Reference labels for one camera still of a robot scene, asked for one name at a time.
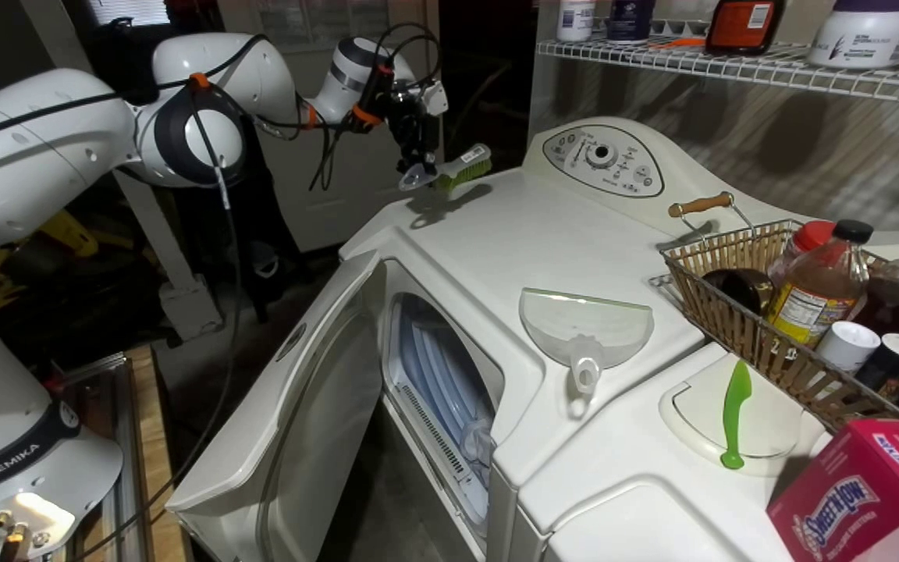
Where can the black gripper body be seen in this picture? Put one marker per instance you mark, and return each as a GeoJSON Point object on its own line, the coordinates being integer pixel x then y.
{"type": "Point", "coordinates": [407, 111]}

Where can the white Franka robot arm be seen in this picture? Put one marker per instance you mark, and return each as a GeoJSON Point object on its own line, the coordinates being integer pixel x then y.
{"type": "Point", "coordinates": [32, 145]}

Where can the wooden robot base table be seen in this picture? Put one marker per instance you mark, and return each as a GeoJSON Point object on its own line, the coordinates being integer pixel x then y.
{"type": "Point", "coordinates": [155, 448]}

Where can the white washing machine open door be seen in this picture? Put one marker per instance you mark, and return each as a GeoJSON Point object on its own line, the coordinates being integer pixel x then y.
{"type": "Point", "coordinates": [492, 260]}

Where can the white laundry machine closed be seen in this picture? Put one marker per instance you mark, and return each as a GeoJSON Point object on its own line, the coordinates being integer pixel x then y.
{"type": "Point", "coordinates": [624, 487]}

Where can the tall white plastic bottle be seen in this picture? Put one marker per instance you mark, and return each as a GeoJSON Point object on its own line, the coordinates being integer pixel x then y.
{"type": "Point", "coordinates": [576, 20]}

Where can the white detergent scoop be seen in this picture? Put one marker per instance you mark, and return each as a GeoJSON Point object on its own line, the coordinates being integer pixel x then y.
{"type": "Point", "coordinates": [585, 330]}

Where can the dark blue jar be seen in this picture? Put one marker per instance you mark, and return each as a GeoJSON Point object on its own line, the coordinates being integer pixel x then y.
{"type": "Point", "coordinates": [631, 18]}

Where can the small orange item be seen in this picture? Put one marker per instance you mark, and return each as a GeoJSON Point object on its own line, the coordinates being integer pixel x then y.
{"type": "Point", "coordinates": [685, 43]}

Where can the black round lid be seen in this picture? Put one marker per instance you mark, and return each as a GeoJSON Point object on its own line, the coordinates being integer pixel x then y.
{"type": "Point", "coordinates": [731, 288]}

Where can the yellow tool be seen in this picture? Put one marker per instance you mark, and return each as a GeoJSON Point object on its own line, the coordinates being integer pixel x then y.
{"type": "Point", "coordinates": [53, 236]}

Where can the wicker basket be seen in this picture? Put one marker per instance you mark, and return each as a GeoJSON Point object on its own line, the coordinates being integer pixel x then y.
{"type": "Point", "coordinates": [750, 339]}

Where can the red capped bottle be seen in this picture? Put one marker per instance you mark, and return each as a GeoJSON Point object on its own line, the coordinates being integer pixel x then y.
{"type": "Point", "coordinates": [813, 239]}

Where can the amber bottle yellow label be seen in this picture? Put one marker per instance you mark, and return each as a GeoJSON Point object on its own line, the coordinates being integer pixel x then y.
{"type": "Point", "coordinates": [813, 298]}

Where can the white jar dark lid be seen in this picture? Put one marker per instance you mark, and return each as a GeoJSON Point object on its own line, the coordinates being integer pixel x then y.
{"type": "Point", "coordinates": [866, 35]}

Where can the small white capped bottle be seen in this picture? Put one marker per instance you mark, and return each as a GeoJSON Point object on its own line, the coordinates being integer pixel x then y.
{"type": "Point", "coordinates": [848, 344]}

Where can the small black capped bottle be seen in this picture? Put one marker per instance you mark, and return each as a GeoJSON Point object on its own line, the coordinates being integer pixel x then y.
{"type": "Point", "coordinates": [897, 359]}

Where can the pink cardboard box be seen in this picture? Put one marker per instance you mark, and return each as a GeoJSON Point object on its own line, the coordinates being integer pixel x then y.
{"type": "Point", "coordinates": [857, 501]}

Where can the white support post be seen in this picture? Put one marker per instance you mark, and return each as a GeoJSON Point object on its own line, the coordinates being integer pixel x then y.
{"type": "Point", "coordinates": [171, 271]}

